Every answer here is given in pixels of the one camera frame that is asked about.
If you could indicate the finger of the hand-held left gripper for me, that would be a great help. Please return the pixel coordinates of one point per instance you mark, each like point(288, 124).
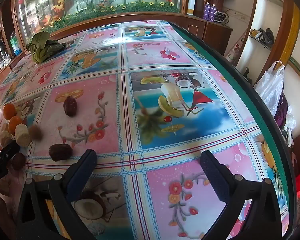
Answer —
point(9, 153)

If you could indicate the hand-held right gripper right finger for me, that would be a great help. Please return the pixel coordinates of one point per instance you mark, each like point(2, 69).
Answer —
point(215, 177)

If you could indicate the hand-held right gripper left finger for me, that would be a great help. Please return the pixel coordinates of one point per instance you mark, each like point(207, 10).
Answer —
point(82, 177)

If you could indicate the dark red date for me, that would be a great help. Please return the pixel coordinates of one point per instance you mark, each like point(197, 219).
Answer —
point(70, 107)
point(60, 152)
point(17, 161)

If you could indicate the pale sugarcane piece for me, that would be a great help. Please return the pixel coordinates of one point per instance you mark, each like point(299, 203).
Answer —
point(4, 135)
point(22, 135)

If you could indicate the brown longan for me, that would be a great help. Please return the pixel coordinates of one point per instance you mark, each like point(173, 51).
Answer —
point(37, 132)

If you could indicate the colourful printed tablecloth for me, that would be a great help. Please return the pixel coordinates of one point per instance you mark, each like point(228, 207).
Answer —
point(165, 142)

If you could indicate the purple cloth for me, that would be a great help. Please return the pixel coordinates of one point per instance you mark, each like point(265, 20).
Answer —
point(281, 113)

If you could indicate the white plastic bag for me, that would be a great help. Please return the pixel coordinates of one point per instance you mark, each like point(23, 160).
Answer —
point(270, 87)

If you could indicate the green bok choy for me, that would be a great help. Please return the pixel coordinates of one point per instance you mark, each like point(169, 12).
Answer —
point(41, 48)

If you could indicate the green labelled plastic bottle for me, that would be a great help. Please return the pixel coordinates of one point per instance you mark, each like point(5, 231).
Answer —
point(15, 43)

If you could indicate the wooden partition cabinet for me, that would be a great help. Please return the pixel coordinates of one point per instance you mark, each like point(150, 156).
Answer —
point(202, 35)

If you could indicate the dark shoes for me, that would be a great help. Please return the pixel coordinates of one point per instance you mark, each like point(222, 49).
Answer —
point(266, 35)

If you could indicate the wooden yellow door frame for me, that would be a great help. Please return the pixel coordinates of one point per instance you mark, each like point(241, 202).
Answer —
point(288, 35)

